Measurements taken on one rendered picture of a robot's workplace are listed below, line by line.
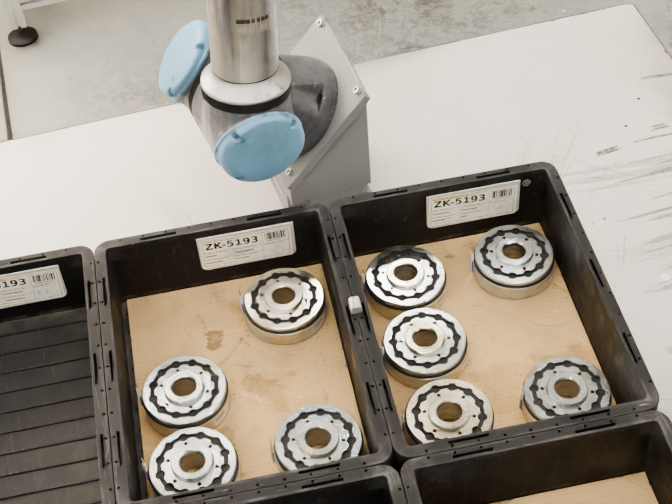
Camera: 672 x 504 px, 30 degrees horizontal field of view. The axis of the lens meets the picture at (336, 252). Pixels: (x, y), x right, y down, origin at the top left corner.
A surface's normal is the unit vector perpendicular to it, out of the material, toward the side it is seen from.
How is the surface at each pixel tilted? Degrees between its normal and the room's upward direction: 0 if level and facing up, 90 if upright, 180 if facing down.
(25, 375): 0
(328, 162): 90
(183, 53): 49
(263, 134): 93
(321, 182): 90
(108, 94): 0
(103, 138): 0
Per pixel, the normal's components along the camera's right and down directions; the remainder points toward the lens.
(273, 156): 0.38, 0.71
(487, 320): -0.06, -0.67
